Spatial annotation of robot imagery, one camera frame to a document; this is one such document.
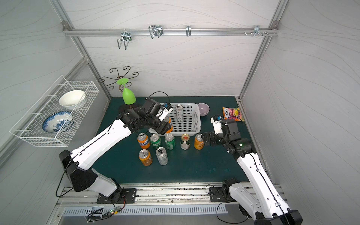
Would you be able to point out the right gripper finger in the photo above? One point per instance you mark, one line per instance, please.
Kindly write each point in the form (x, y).
(207, 143)
(207, 136)

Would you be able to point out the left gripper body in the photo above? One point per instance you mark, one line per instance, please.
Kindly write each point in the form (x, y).
(162, 125)

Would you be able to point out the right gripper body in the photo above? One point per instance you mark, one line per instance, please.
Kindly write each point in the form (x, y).
(213, 137)

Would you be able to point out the orange yellow drink can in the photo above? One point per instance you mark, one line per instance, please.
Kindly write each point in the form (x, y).
(198, 143)

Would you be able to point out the orange Fanta can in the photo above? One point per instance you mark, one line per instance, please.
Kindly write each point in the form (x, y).
(143, 141)

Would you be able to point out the green soda can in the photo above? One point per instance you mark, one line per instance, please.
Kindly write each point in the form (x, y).
(155, 141)

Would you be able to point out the white can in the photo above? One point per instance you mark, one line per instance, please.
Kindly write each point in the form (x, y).
(179, 112)
(161, 154)

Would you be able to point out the green gold-top can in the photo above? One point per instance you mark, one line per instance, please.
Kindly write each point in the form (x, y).
(185, 141)

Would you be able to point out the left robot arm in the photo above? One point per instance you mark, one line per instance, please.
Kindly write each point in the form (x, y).
(78, 163)

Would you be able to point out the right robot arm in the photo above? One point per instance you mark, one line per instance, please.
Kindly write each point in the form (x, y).
(266, 206)

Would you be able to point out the white plastic basket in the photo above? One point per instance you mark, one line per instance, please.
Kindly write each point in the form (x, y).
(191, 123)

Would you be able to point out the green plastic wine glass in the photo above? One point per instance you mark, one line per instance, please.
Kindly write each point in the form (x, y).
(127, 94)

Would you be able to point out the Fox's candy bag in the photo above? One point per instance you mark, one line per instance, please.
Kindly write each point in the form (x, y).
(232, 113)

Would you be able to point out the metal hook far left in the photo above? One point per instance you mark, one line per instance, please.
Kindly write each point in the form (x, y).
(124, 40)

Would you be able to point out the white bowl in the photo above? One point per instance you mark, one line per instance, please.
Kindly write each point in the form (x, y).
(73, 100)

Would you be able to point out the blue patterned plate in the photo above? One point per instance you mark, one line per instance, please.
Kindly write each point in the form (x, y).
(59, 121)

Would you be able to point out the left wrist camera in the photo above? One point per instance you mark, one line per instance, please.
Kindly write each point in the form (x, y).
(164, 110)

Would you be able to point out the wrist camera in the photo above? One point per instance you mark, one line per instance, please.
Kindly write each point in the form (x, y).
(164, 110)
(217, 122)

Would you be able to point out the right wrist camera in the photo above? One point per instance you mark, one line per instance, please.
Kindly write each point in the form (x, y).
(217, 122)

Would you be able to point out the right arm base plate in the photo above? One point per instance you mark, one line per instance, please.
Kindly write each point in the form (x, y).
(218, 194)

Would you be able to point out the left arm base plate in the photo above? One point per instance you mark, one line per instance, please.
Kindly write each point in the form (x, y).
(126, 195)

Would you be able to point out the white wire wall basket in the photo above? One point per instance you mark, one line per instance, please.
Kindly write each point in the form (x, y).
(29, 127)

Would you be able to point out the aluminium top rail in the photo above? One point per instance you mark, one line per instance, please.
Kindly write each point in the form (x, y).
(195, 32)

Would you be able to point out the aluminium rail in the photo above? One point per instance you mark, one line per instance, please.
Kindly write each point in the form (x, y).
(150, 194)
(195, 32)

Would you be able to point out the aluminium front rail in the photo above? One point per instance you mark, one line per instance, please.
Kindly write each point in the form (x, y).
(150, 194)

